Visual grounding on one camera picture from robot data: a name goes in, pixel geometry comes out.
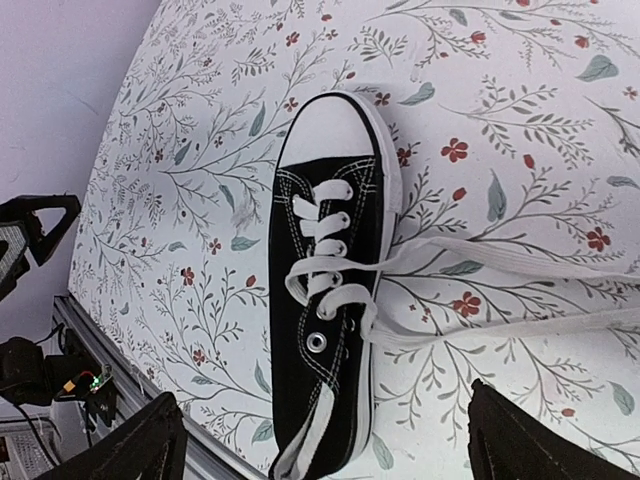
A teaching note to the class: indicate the white shoelace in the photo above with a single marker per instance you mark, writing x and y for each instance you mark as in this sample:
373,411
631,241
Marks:
450,270

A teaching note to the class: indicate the aluminium front frame rail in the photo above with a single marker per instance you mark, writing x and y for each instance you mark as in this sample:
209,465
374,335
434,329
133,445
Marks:
206,457

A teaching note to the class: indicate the black canvas sneaker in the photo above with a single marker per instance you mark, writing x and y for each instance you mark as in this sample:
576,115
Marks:
322,402

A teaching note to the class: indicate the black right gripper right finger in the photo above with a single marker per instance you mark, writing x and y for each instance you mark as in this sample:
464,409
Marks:
505,442

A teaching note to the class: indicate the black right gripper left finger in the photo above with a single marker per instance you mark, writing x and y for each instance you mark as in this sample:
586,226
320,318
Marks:
149,445

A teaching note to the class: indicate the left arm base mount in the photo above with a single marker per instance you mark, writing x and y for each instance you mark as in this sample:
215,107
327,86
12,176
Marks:
31,377

